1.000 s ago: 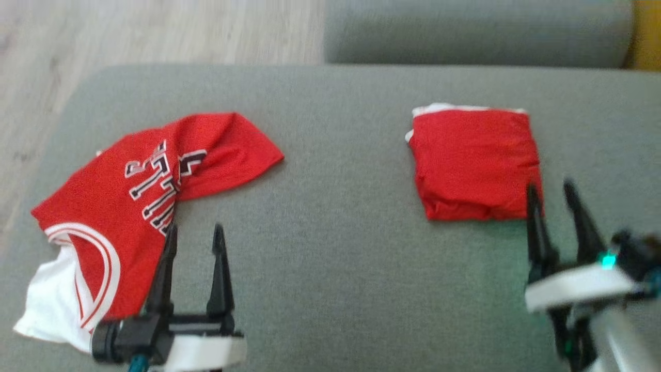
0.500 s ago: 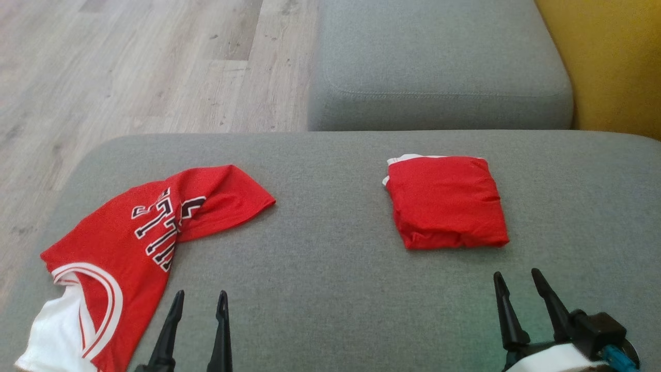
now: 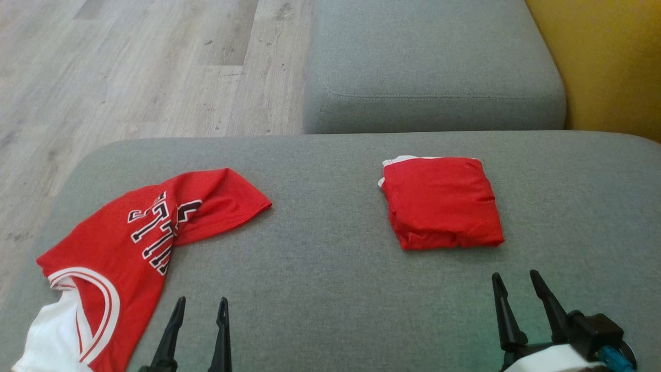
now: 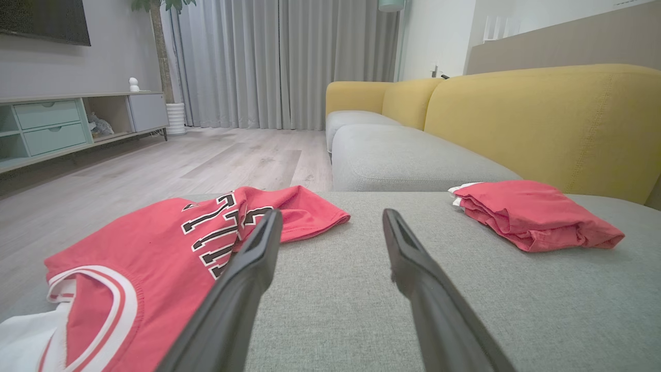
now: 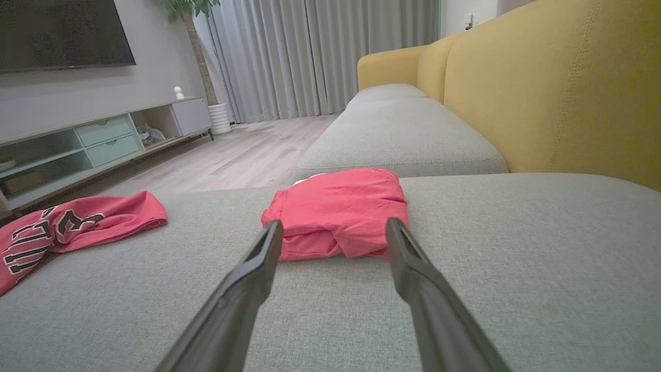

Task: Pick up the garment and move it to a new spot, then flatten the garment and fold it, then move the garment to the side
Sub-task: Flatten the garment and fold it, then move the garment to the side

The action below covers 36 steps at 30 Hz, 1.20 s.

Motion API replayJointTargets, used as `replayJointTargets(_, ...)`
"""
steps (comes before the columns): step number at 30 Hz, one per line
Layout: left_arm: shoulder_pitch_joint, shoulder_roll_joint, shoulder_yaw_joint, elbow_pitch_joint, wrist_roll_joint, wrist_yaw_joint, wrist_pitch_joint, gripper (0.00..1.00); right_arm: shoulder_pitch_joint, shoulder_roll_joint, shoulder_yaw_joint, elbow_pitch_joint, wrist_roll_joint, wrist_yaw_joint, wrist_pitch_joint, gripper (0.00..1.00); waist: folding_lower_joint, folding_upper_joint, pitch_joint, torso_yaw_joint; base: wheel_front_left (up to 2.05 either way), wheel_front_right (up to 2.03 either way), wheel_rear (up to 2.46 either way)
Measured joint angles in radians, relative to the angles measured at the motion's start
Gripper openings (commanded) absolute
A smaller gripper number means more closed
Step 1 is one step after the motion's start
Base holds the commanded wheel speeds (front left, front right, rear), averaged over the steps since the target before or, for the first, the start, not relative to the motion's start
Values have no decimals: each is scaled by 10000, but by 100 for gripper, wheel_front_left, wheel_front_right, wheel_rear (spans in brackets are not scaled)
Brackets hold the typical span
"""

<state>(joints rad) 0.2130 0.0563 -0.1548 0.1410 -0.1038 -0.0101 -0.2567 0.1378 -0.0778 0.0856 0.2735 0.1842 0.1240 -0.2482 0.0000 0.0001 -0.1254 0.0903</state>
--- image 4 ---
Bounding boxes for white ribbed plant pot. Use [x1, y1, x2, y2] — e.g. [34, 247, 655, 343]
[165, 102, 187, 136]

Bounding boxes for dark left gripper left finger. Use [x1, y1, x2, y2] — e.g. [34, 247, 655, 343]
[158, 208, 284, 372]

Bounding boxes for black flat television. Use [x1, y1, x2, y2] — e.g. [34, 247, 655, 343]
[0, 0, 92, 48]

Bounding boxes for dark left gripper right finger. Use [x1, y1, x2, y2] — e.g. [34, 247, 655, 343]
[382, 208, 517, 372]

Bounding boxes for grey sofa seat cushion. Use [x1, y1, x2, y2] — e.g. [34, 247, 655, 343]
[331, 123, 523, 193]
[325, 110, 404, 154]

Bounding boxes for crumpled grey item in cabinet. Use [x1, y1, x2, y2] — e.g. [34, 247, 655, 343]
[87, 112, 115, 138]

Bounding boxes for red Bulls 23 jersey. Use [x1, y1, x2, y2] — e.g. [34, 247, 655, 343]
[0, 185, 352, 372]

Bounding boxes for yellow sofa backrest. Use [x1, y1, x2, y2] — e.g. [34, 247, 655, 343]
[381, 78, 446, 131]
[325, 81, 394, 117]
[423, 64, 661, 206]

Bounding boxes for red white object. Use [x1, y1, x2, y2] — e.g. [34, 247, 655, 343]
[448, 179, 626, 253]

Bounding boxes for pale green TV cabinet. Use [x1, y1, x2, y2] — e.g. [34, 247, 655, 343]
[0, 91, 170, 175]

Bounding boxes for grey pleated curtain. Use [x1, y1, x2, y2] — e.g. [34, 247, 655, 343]
[160, 0, 402, 131]

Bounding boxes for large grey sofa seat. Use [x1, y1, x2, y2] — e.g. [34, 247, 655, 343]
[0, 192, 661, 372]

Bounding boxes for white upright panels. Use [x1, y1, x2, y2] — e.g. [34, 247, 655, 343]
[483, 15, 522, 43]

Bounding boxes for green leafy potted tree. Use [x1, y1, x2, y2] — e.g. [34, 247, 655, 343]
[130, 0, 197, 105]

